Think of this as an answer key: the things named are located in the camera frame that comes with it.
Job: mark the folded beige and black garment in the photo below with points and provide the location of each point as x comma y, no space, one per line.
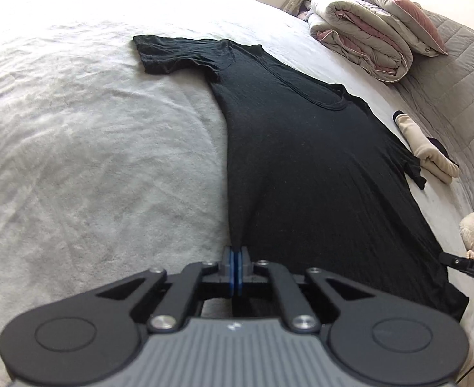
426,149

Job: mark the bed with grey sheet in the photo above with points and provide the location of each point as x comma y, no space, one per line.
79,129

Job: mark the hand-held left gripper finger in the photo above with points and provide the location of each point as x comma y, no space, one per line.
231,264
241,264

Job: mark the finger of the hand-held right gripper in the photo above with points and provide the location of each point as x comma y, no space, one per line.
452,259

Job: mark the black t-shirt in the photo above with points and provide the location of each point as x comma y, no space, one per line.
309,169

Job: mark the folded grey pink comforter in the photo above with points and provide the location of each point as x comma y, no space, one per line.
358,36

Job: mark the grey quilted bed cover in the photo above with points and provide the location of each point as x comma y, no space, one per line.
454,88

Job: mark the grey pink pillow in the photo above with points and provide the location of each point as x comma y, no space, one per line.
402,12

